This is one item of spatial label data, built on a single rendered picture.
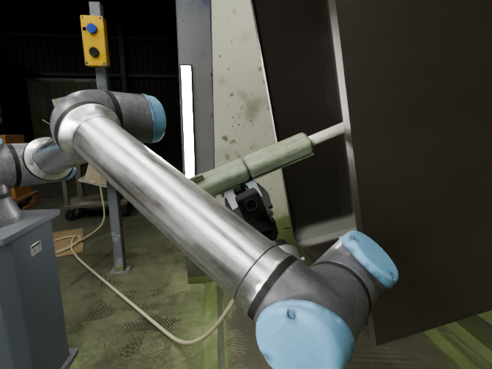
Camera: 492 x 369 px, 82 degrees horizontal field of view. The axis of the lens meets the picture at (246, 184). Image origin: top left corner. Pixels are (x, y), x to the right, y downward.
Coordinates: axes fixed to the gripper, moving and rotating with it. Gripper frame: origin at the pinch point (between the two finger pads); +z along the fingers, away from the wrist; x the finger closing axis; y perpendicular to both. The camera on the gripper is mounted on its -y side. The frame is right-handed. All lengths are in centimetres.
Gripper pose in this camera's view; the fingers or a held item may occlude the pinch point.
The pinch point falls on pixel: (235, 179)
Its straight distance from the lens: 66.5
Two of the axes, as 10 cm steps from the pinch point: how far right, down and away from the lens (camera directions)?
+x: 9.1, -4.2, 0.7
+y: 2.1, 5.8, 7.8
